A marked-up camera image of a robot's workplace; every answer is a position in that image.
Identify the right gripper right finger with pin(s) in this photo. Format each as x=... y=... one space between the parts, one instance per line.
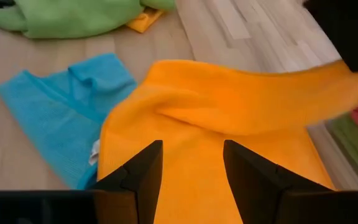
x=250 y=183

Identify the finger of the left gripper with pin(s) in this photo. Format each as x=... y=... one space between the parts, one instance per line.
x=350 y=31

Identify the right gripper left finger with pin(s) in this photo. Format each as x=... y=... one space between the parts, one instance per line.
x=145 y=177

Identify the orange microfiber towel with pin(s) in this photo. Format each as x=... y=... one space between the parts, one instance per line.
x=213 y=102
x=145 y=20

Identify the blue microfiber towel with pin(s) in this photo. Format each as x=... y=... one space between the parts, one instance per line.
x=61 y=115

